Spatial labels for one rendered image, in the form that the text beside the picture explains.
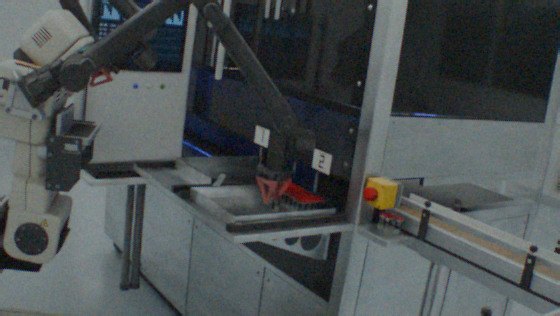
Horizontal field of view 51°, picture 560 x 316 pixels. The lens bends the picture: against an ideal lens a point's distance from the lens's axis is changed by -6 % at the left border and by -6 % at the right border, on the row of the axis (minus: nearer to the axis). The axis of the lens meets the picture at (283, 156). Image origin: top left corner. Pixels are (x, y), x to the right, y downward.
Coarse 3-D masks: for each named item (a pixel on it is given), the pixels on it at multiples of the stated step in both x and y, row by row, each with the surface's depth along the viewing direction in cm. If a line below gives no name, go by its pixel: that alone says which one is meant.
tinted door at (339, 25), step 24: (312, 0) 196; (336, 0) 186; (360, 0) 177; (288, 24) 206; (312, 24) 196; (336, 24) 186; (360, 24) 178; (288, 48) 207; (312, 48) 196; (336, 48) 187; (288, 72) 207; (312, 72) 196; (336, 72) 187; (336, 96) 187
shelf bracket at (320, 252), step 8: (264, 240) 176; (272, 240) 178; (280, 240) 179; (320, 240) 189; (328, 240) 189; (288, 248) 182; (296, 248) 184; (320, 248) 189; (312, 256) 188; (320, 256) 190
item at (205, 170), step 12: (252, 156) 234; (180, 168) 213; (192, 168) 206; (204, 168) 219; (216, 168) 222; (228, 168) 224; (240, 168) 227; (252, 168) 229; (204, 180) 199; (216, 180) 197; (228, 180) 199; (240, 180) 202; (252, 180) 205
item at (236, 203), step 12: (192, 192) 182; (204, 192) 185; (216, 192) 188; (228, 192) 190; (240, 192) 193; (252, 192) 195; (204, 204) 176; (216, 204) 170; (228, 204) 182; (240, 204) 184; (252, 204) 186; (264, 204) 187; (216, 216) 170; (228, 216) 165; (240, 216) 163; (252, 216) 165; (264, 216) 167; (276, 216) 170; (288, 216) 172; (300, 216) 175
